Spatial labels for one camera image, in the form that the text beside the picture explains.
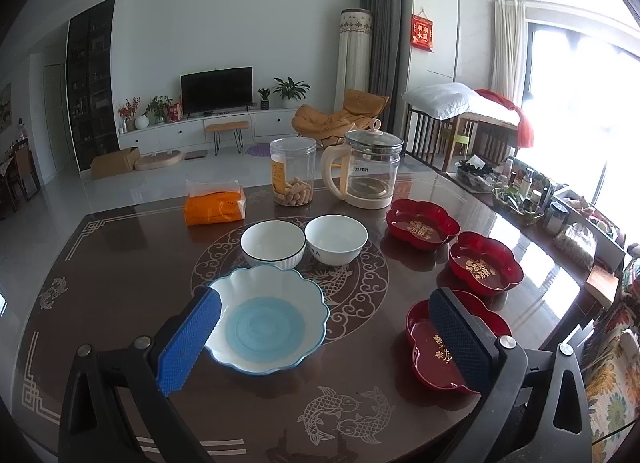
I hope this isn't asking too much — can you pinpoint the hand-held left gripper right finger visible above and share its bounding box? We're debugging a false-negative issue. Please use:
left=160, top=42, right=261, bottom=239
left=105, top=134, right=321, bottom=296
left=428, top=287, right=593, bottom=463

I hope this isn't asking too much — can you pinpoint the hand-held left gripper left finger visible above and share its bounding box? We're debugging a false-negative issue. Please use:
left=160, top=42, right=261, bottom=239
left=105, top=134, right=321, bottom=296
left=59, top=287, right=223, bottom=463

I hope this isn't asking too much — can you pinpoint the blue scalloped bowl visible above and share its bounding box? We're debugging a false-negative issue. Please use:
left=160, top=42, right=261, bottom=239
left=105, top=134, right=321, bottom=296
left=205, top=264, right=331, bottom=376

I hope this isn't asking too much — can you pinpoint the white bowl with black rim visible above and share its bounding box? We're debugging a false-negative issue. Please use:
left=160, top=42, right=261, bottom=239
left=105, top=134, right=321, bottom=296
left=240, top=222, right=307, bottom=270

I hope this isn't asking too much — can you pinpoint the red flower-shaped plate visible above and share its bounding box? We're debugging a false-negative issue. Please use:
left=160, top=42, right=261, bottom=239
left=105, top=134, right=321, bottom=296
left=406, top=289, right=513, bottom=395
left=448, top=231, right=524, bottom=297
left=385, top=199, right=461, bottom=251

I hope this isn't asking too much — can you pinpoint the orange tissue pack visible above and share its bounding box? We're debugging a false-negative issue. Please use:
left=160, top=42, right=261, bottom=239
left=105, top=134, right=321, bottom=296
left=184, top=179, right=247, bottom=227

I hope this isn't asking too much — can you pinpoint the clear plastic snack bag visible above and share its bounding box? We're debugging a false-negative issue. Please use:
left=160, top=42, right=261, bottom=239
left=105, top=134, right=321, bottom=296
left=554, top=223, right=598, bottom=269

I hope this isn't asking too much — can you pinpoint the floral cushion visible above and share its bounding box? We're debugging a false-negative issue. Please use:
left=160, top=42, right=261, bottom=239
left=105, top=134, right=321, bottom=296
left=585, top=303, right=640, bottom=463

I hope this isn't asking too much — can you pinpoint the group of cosmetic bottles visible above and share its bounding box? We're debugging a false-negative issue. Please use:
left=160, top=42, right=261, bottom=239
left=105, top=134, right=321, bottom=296
left=492, top=158, right=551, bottom=226

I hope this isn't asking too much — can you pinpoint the plain white bowl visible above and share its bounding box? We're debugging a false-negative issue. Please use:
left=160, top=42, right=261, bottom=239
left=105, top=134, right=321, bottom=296
left=304, top=214, right=369, bottom=267

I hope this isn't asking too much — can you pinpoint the glass dish with dark contents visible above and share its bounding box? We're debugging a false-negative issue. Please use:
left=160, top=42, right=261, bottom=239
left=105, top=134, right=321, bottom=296
left=456, top=155, right=496, bottom=194

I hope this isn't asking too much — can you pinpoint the beige cat scratcher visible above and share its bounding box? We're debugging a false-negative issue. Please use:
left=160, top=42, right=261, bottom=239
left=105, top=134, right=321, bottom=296
left=135, top=150, right=185, bottom=172

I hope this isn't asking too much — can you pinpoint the glass kettle with cream base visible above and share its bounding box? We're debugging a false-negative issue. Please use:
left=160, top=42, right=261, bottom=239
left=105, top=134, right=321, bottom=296
left=320, top=119, right=404, bottom=210

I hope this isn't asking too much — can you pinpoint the cardboard box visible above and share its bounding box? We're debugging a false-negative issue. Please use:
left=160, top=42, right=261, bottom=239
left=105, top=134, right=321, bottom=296
left=90, top=147, right=141, bottom=180

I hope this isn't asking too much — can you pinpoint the green stool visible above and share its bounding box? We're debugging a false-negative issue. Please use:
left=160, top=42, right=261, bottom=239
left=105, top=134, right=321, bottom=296
left=440, top=130, right=473, bottom=158

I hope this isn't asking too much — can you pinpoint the clear plastic snack jar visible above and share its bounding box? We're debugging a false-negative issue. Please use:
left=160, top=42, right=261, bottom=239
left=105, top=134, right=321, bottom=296
left=270, top=137, right=318, bottom=207

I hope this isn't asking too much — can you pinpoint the white television cabinet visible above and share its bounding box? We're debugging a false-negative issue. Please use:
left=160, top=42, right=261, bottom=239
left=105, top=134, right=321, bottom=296
left=117, top=108, right=301, bottom=151

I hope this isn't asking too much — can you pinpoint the wooden bench with black legs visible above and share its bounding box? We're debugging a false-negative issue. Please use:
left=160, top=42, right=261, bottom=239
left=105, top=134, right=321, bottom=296
left=204, top=120, right=249, bottom=156

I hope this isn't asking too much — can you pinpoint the red cloth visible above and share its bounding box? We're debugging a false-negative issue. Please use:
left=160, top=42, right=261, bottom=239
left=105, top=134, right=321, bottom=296
left=475, top=89, right=536, bottom=148

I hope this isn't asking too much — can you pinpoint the leafy green potted plant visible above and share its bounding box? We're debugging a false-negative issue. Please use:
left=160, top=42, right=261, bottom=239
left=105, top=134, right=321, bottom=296
left=145, top=95, right=173, bottom=124

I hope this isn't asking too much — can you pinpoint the wooden dining chair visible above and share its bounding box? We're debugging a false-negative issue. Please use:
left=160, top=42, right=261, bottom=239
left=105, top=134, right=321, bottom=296
left=0, top=138, right=41, bottom=216

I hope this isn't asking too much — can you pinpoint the red flower arrangement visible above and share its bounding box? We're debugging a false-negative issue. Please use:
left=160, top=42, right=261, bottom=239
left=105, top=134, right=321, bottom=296
left=117, top=98, right=142, bottom=132

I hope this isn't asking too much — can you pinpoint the white pillow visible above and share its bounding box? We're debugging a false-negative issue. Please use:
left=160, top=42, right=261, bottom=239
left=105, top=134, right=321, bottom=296
left=402, top=83, right=473, bottom=120

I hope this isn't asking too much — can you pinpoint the flat screen television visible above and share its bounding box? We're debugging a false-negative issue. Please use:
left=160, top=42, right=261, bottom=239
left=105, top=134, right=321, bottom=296
left=180, top=67, right=254, bottom=116

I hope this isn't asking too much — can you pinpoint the orange lounge chair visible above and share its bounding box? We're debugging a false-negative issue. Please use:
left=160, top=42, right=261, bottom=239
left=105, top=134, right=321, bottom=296
left=292, top=89, right=390, bottom=148

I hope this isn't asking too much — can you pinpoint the white door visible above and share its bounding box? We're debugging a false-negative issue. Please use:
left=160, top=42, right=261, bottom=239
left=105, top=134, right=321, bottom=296
left=44, top=64, right=68, bottom=184

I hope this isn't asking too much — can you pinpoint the dark glass display cabinet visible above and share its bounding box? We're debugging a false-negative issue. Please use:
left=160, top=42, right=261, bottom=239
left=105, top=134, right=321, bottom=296
left=66, top=0, right=121, bottom=171

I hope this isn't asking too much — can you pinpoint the large green potted plant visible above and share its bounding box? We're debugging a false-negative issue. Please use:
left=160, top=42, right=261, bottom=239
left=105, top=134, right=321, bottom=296
left=272, top=77, right=311, bottom=110

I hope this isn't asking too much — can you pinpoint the white curtain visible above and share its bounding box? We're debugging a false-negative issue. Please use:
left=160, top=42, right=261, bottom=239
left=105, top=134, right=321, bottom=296
left=492, top=0, right=526, bottom=108

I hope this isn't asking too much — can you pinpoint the standing air conditioner with cover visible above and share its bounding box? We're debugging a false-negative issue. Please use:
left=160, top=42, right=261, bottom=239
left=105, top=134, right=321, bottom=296
left=334, top=8, right=373, bottom=104

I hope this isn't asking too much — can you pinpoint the grey curtain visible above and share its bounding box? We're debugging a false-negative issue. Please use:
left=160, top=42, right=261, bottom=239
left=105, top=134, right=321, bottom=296
left=360, top=0, right=403, bottom=138

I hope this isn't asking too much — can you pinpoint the dark wooden bed frame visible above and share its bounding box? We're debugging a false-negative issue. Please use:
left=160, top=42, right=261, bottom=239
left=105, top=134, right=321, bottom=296
left=405, top=103, right=521, bottom=171

